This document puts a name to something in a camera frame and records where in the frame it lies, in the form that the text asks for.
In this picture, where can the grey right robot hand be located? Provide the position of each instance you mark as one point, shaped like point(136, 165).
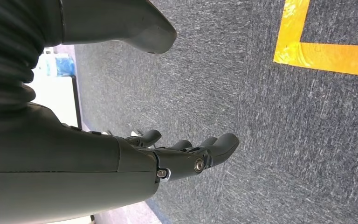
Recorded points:
point(58, 173)

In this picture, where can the white table with black edge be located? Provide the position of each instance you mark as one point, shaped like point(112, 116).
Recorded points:
point(58, 102)

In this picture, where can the blue and white bundle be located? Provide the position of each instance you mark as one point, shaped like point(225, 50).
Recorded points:
point(61, 66)

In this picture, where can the yellow floor tape strip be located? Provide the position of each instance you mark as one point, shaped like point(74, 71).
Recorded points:
point(290, 31)

